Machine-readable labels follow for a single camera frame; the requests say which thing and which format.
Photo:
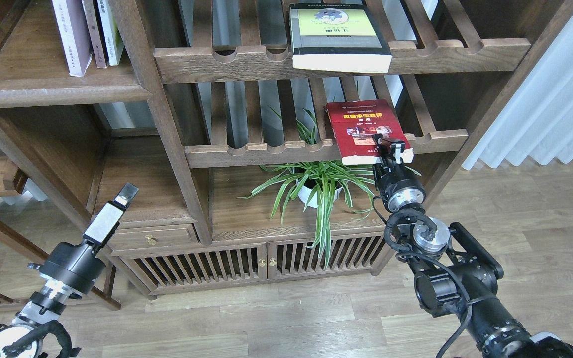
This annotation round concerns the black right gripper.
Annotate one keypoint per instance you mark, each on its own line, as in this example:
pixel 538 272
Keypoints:
pixel 399 187

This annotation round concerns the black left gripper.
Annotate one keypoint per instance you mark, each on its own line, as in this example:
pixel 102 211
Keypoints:
pixel 75 268

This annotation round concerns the red paperback book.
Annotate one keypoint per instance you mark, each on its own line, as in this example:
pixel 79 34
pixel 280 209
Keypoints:
pixel 354 125

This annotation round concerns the pale lavender white book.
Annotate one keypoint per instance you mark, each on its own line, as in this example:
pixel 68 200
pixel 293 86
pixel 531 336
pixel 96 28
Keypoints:
pixel 72 25

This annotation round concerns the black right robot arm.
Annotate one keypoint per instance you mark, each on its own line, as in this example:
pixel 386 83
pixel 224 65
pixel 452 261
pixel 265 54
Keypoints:
pixel 453 272

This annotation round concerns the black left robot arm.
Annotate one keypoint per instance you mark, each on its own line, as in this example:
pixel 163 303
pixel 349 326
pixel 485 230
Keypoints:
pixel 24 337

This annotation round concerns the green spider plant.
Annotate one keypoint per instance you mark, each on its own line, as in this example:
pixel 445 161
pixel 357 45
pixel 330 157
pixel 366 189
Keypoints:
pixel 290 178

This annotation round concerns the white plant pot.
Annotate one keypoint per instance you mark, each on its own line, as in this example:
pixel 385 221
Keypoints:
pixel 312 191

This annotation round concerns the yellow green black book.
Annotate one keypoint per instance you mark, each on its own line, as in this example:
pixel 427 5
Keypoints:
pixel 337 37

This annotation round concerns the dark wooden bookshelf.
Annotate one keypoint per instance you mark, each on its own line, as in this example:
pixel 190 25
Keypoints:
pixel 189 122

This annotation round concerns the white green upright book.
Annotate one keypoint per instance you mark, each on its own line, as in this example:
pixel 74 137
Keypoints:
pixel 113 40

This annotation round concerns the white sheer curtain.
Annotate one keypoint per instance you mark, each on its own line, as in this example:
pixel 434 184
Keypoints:
pixel 538 121

